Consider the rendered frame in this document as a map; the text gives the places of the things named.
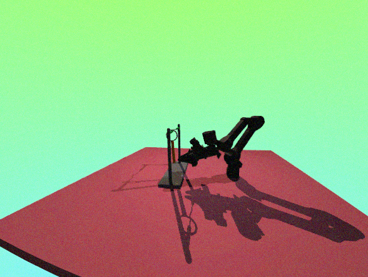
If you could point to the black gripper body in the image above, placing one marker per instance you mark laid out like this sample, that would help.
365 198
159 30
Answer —
196 156

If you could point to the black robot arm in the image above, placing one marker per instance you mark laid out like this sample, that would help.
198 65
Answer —
225 144

